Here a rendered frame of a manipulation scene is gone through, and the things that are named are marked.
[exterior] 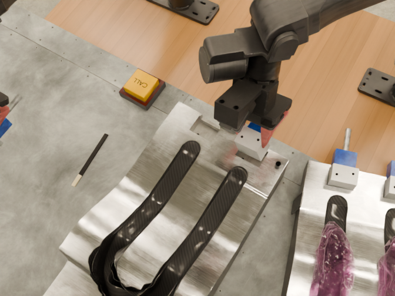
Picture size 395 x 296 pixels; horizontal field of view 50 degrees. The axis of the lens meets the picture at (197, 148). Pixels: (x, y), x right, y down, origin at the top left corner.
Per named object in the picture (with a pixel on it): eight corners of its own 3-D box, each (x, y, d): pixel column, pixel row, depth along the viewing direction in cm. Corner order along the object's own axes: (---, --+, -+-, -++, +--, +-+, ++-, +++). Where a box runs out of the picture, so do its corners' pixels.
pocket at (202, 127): (201, 121, 91) (201, 113, 88) (223, 132, 90) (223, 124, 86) (190, 137, 90) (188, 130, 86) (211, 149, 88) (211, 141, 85)
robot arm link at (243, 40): (210, 100, 65) (222, 49, 54) (195, 57, 68) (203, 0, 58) (279, 88, 67) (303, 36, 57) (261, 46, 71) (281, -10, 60)
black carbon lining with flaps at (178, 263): (187, 140, 87) (183, 118, 79) (255, 178, 83) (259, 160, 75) (83, 290, 76) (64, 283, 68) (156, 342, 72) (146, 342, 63)
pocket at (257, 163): (245, 144, 88) (246, 137, 85) (268, 156, 87) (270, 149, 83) (234, 161, 87) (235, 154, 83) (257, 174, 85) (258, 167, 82)
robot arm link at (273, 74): (244, 90, 66) (248, 52, 61) (231, 70, 70) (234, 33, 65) (284, 83, 68) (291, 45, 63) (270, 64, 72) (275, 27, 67)
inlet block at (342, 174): (332, 132, 91) (339, 120, 86) (357, 137, 90) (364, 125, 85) (324, 188, 86) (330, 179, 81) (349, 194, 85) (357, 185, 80)
